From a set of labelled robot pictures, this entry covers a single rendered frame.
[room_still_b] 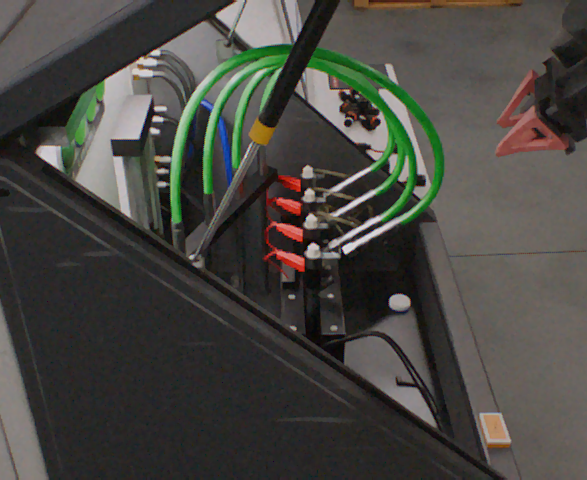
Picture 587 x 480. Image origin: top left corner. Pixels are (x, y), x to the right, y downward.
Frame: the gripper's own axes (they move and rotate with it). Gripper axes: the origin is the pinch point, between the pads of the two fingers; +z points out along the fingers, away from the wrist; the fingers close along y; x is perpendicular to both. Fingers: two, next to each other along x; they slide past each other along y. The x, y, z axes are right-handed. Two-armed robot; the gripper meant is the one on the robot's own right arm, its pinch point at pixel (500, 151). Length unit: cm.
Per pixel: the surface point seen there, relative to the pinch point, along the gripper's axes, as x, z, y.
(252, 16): -13.5, 21.7, 39.7
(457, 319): 11.1, 19.9, -16.4
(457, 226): -164, 84, -87
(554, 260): -148, 57, -113
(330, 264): 4.9, 33.8, 1.3
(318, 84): -71, 47, 13
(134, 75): 6, 34, 46
